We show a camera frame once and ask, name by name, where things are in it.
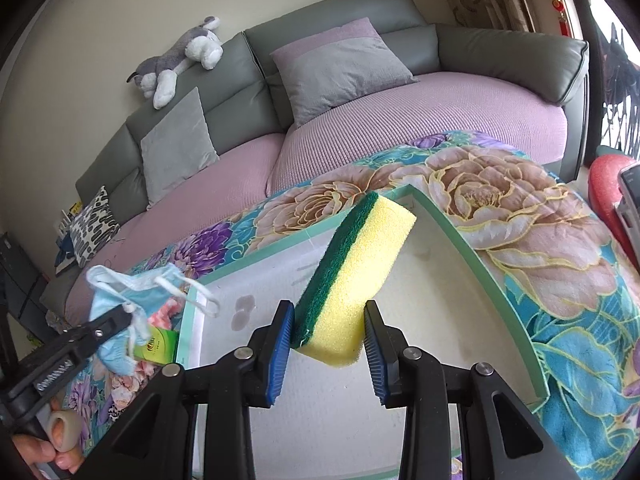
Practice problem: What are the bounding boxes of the red chair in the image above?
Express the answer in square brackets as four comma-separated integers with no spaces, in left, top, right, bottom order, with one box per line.
[588,154,636,262]

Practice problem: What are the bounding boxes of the grey pink cushion right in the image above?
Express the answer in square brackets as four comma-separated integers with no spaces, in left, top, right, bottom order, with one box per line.
[271,18,416,128]

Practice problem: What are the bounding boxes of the yellow green sponge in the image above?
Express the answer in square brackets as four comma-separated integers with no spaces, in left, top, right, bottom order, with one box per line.
[291,192,416,366]

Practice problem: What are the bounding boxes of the grey sofa pink cover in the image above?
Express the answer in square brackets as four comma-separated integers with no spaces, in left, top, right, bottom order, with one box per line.
[42,0,589,324]

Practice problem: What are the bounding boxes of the green tissue pack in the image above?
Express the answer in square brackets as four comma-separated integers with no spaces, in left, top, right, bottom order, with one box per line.
[134,326,179,365]

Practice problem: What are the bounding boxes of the pink white fuzzy cloth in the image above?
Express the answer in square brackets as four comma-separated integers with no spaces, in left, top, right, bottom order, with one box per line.
[149,298,184,330]

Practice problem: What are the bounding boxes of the blue face mask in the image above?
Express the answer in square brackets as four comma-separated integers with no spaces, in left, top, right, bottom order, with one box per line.
[86,263,220,376]

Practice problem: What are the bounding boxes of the grey cushion left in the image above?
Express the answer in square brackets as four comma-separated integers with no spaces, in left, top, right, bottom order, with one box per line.
[141,87,219,209]

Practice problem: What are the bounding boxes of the person's left hand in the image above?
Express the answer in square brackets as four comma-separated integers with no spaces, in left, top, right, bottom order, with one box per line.
[10,398,87,479]

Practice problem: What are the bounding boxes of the black white patterned cushion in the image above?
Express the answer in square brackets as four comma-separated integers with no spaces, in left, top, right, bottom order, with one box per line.
[68,185,120,268]

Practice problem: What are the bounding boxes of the blue cushion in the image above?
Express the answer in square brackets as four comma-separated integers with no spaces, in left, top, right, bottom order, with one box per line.
[54,232,76,275]

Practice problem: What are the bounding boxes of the grey white plush dog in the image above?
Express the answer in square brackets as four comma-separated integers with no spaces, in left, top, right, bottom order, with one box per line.
[127,16,224,110]

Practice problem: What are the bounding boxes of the floral blanket table cover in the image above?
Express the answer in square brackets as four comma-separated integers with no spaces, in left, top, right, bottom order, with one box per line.
[64,130,640,480]

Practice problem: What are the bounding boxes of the dark cabinet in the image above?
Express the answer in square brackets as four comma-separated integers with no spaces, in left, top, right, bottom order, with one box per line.
[1,233,56,342]

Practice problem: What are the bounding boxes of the green white shallow box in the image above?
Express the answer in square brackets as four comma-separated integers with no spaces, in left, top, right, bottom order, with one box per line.
[174,183,550,480]

